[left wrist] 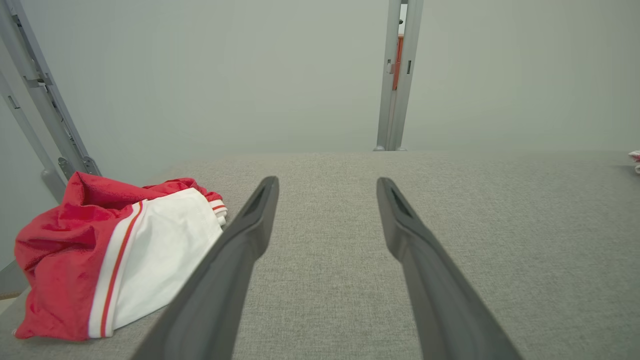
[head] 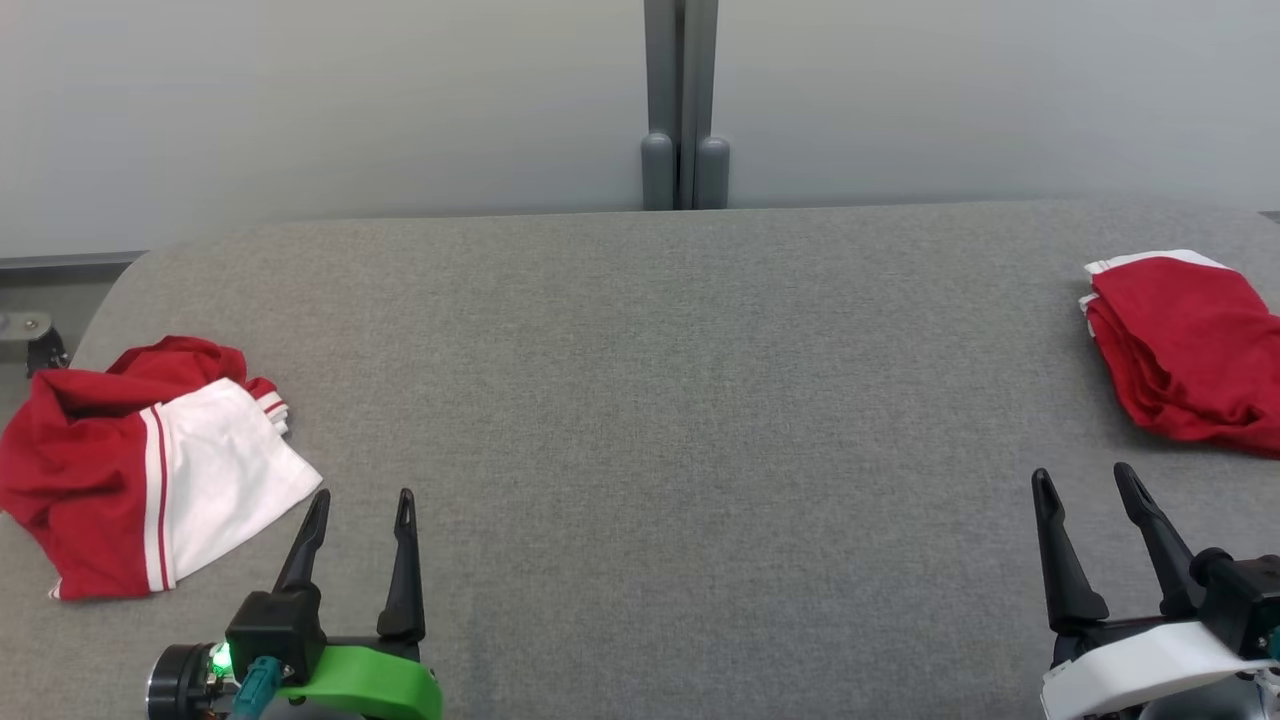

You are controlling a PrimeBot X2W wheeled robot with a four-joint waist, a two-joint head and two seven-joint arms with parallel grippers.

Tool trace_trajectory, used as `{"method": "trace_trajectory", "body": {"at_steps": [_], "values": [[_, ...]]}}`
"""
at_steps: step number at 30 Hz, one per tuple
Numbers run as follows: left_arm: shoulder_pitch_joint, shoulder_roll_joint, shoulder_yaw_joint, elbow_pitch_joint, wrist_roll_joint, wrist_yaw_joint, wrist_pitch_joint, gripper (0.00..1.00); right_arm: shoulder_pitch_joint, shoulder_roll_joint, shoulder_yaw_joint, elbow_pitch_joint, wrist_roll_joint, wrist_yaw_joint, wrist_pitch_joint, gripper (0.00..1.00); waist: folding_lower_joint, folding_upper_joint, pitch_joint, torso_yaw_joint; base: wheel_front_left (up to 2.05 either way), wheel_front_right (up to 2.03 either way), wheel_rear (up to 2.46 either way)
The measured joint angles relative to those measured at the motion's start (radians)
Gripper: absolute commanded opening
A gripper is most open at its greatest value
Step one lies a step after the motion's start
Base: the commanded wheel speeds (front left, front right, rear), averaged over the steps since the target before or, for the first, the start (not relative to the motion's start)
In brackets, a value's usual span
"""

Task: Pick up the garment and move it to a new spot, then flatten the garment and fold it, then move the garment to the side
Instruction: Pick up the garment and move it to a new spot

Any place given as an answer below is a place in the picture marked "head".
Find grey partition post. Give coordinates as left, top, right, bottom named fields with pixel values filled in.
left=639, top=0, right=732, bottom=212

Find red shorts with white waistband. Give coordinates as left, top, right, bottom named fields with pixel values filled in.
left=1077, top=248, right=1280, bottom=460

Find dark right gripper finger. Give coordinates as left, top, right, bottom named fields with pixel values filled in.
left=1112, top=461, right=1207, bottom=617
left=1031, top=467, right=1110, bottom=634

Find red jersey with white sleeve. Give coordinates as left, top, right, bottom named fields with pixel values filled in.
left=0, top=335, right=325, bottom=602

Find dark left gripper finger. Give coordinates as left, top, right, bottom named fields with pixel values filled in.
left=376, top=487, right=427, bottom=644
left=272, top=487, right=332, bottom=597

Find black cable teal plug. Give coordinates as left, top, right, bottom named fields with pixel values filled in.
left=231, top=656, right=284, bottom=720

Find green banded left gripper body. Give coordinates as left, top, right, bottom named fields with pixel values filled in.
left=275, top=638, right=445, bottom=720

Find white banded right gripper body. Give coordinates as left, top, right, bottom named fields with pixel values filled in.
left=1039, top=615, right=1276, bottom=720

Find metal bracket with black caster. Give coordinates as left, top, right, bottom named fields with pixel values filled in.
left=0, top=311, right=70, bottom=379

